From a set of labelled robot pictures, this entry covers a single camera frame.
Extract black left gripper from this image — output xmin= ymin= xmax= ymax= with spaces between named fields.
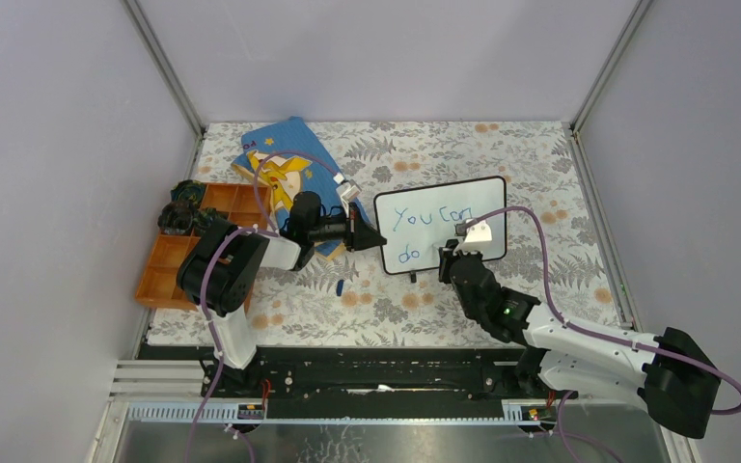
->
xmin=308 ymin=202 xmax=386 ymax=252

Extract white whiteboard black frame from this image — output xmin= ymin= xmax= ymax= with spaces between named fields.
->
xmin=373 ymin=177 xmax=508 ymax=275

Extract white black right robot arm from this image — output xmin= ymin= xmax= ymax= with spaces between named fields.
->
xmin=436 ymin=220 xmax=722 ymax=439

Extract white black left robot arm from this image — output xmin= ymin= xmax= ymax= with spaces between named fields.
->
xmin=176 ymin=191 xmax=387 ymax=396

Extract blue Pikachu cloth bag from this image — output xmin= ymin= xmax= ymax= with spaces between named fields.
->
xmin=232 ymin=118 xmax=349 ymax=270

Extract orange wooden compartment tray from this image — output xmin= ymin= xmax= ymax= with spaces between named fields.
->
xmin=134 ymin=183 xmax=270 ymax=311

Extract dark patterned cloth roll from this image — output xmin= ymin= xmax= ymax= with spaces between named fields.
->
xmin=170 ymin=179 xmax=206 ymax=208
xmin=157 ymin=201 xmax=196 ymax=236
xmin=192 ymin=207 xmax=227 ymax=236

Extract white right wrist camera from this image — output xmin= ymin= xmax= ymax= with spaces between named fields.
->
xmin=453 ymin=219 xmax=493 ymax=255

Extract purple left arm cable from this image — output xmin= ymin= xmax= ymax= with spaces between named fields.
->
xmin=181 ymin=150 xmax=343 ymax=463

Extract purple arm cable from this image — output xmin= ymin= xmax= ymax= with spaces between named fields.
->
xmin=181 ymin=150 xmax=343 ymax=463
xmin=466 ymin=205 xmax=741 ymax=417

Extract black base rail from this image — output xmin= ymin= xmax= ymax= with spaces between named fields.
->
xmin=199 ymin=347 xmax=563 ymax=400

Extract aluminium frame post right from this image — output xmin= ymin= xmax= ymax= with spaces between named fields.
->
xmin=568 ymin=0 xmax=656 ymax=135

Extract aluminium frame post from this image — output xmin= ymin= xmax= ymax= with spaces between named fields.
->
xmin=568 ymin=0 xmax=656 ymax=135
xmin=120 ymin=0 xmax=206 ymax=140

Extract aluminium frame post left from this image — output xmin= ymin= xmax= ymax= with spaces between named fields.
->
xmin=120 ymin=0 xmax=206 ymax=140

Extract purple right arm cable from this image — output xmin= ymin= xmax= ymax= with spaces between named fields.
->
xmin=466 ymin=205 xmax=741 ymax=417

